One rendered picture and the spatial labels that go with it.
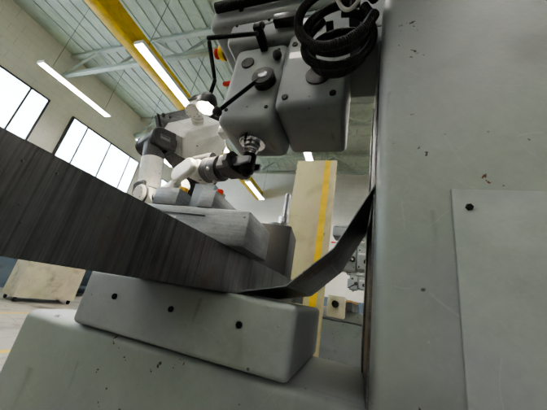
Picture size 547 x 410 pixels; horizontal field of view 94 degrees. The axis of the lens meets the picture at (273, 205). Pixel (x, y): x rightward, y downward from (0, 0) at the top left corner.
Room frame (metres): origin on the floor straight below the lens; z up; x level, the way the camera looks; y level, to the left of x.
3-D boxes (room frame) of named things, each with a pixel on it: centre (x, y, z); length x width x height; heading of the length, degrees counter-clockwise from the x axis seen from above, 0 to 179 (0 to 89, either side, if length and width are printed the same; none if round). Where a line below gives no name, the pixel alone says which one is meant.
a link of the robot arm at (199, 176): (0.84, 0.27, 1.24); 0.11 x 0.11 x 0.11; 55
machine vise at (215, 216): (0.58, 0.18, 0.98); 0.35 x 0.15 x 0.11; 72
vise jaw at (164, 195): (0.59, 0.21, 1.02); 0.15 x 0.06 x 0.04; 162
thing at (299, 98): (0.64, -0.08, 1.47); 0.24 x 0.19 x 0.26; 160
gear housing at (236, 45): (0.70, 0.06, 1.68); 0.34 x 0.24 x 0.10; 70
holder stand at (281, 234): (1.04, -0.05, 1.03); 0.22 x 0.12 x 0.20; 167
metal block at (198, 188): (0.57, 0.16, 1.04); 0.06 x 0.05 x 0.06; 162
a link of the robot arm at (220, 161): (0.77, 0.18, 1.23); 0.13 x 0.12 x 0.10; 145
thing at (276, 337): (0.71, 0.10, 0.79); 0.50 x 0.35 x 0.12; 70
